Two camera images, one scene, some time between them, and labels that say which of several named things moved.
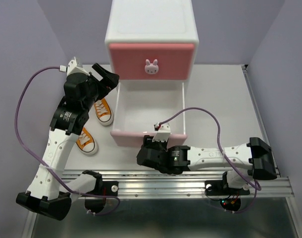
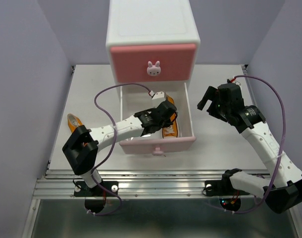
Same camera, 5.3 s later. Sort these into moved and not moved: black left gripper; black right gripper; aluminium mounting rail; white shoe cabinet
Moved: black left gripper; black right gripper
Not moved: white shoe cabinet; aluminium mounting rail
